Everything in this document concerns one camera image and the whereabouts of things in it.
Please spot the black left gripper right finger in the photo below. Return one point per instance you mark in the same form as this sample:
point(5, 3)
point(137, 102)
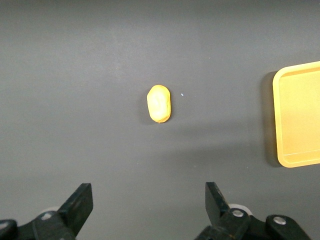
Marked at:
point(220, 215)

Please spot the yellow potato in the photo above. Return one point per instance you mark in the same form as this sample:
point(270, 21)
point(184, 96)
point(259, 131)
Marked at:
point(159, 103)

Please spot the yellow rectangular plastic tray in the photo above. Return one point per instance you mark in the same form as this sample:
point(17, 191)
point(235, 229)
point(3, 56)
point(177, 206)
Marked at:
point(300, 115)

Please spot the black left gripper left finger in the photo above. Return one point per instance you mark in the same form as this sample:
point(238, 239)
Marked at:
point(75, 210)

